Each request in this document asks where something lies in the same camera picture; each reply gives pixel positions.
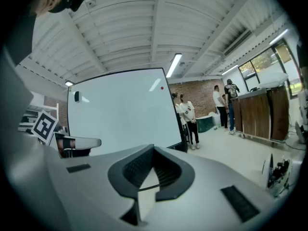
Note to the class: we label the black whiteboard eraser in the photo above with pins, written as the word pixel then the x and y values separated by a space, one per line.
pixel 77 96

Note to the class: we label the black head-worn camera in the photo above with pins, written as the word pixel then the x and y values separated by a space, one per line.
pixel 77 0

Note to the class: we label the person's black vest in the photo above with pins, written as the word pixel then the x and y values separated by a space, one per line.
pixel 21 40

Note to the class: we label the long ceiling light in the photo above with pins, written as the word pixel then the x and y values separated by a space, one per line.
pixel 173 65
pixel 69 83
pixel 229 69
pixel 278 36

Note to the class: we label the white storage shelf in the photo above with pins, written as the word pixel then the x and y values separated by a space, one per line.
pixel 51 108

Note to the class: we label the large whiteboard on stand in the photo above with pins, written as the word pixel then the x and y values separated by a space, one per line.
pixel 120 109

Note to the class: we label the wooden panelled counter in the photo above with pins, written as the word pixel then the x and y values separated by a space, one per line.
pixel 260 114

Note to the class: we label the ceiling air vent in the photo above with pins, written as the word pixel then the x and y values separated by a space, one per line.
pixel 238 42

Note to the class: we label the white bag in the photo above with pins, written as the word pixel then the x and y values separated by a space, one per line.
pixel 216 119

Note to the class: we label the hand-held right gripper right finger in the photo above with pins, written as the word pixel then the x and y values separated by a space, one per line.
pixel 185 179

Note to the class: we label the dark green tub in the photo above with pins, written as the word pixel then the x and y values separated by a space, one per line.
pixel 204 124

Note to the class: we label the black framed window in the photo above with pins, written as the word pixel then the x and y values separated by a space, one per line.
pixel 264 59

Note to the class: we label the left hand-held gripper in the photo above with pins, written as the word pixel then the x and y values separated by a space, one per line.
pixel 44 126

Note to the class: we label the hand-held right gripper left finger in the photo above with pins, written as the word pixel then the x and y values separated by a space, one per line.
pixel 115 177

